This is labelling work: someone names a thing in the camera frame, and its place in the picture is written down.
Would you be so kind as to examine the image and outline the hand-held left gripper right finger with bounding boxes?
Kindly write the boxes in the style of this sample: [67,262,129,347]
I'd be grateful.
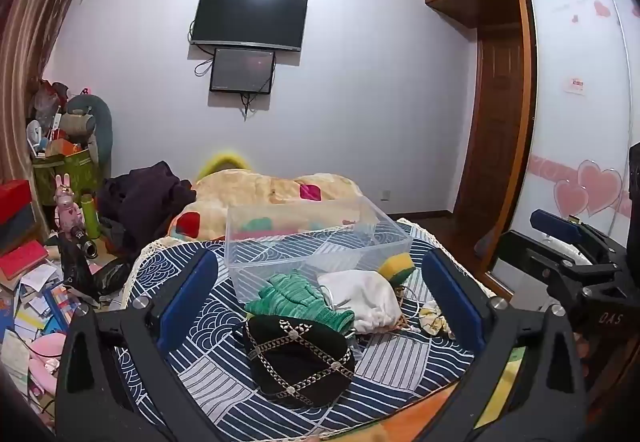
[414,249,589,442]

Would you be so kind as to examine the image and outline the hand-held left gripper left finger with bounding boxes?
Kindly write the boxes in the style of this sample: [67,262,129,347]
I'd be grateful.
[55,249,222,442]

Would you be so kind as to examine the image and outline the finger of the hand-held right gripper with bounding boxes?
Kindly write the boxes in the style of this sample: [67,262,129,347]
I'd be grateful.
[492,229,586,318]
[530,209,629,269]

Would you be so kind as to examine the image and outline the small patterned cloth scrunchie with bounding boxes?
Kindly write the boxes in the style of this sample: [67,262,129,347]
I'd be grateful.
[419,299,456,341]

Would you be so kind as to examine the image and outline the yellow green sponge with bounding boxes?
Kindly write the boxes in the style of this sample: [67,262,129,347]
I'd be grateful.
[376,252,416,284]

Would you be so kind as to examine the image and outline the clear plastic storage bin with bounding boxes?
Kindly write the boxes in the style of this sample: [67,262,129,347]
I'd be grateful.
[225,195,415,309]

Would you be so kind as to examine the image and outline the white drawstring bag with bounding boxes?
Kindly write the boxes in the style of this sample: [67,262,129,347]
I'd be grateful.
[317,269,402,334]

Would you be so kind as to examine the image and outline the green knit gloves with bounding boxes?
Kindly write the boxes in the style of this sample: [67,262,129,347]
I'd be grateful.
[244,269,356,336]

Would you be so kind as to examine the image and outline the black hat with chain pattern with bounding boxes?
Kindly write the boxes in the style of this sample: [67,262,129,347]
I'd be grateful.
[244,315,357,408]

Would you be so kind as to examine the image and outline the blue wave patterned cloth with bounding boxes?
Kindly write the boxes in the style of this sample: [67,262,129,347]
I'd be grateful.
[112,217,501,442]

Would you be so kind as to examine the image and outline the black plastic bag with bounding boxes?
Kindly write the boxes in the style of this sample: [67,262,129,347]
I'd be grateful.
[60,236,135,304]

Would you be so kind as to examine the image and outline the brown wooden door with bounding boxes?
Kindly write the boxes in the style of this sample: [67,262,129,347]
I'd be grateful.
[456,22,525,224]

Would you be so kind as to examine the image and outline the pile of dark clothes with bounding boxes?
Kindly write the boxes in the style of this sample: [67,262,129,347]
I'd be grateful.
[95,161,199,254]

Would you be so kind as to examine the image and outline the green bottle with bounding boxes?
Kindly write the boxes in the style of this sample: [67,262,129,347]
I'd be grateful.
[80,192,104,241]

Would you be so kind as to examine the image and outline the beige quilt with colourful patches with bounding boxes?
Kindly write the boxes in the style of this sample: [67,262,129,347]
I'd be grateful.
[167,169,377,244]

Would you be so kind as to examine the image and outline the wooden wardrobe with heart doors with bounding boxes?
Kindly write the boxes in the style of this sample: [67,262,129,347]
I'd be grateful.
[422,0,640,305]

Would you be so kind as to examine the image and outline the yellow green plush pillow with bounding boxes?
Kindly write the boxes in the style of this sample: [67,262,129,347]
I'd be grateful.
[197,151,254,181]

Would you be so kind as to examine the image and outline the pink bunny figure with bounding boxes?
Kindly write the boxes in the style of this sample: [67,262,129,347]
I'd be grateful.
[54,173,84,236]

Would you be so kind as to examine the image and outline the pink toy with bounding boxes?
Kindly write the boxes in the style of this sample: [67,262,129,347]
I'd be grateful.
[29,332,67,374]

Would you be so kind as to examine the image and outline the pile of papers and books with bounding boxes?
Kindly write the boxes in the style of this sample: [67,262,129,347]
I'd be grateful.
[0,252,97,405]

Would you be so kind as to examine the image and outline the green storage box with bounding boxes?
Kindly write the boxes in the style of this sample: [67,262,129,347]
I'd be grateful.
[32,147,102,209]

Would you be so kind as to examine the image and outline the red book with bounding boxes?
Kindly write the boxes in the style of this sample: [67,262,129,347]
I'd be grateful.
[0,239,50,281]

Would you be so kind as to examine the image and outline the grey box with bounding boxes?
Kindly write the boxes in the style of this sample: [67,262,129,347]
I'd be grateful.
[0,208,42,254]

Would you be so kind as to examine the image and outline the grey green plush toy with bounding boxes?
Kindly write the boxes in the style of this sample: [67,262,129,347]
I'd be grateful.
[65,92,114,179]

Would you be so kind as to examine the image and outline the red box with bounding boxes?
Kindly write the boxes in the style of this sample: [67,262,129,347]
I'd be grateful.
[0,179,37,226]

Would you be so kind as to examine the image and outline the small white fan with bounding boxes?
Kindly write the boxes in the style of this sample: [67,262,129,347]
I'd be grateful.
[26,119,47,159]

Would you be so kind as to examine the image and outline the brown striped curtain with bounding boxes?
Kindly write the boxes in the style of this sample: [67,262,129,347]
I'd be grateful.
[0,0,102,185]

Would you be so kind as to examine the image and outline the black camera lens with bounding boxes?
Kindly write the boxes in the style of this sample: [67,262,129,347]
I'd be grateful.
[70,225,99,261]

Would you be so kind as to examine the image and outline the small black wall monitor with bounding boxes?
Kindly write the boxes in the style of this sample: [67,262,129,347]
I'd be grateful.
[209,47,277,94]

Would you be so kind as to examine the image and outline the black wall television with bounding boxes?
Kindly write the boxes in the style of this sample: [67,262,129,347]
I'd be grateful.
[189,0,309,53]

